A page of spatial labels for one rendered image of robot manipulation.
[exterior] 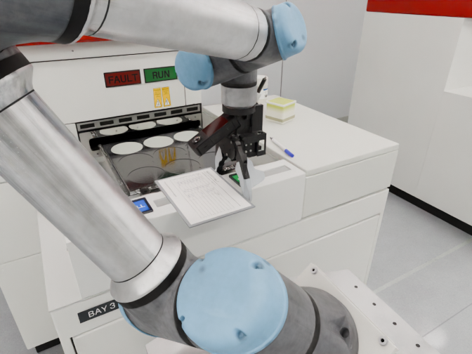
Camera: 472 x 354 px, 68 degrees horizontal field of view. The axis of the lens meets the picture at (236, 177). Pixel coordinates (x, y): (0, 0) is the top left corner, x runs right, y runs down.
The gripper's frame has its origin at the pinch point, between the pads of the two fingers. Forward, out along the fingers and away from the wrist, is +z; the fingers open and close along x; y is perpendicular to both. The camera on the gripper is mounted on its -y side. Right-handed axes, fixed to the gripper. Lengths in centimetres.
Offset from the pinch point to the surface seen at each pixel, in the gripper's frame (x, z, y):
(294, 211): -4.8, 8.9, 16.1
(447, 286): -1, 94, 126
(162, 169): 26.3, 4.6, -8.1
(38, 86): 58, -16, -34
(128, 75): 57, -16, -7
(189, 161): 27.6, 4.6, 1.0
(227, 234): -4.8, 9.0, -3.6
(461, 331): -21, 94, 107
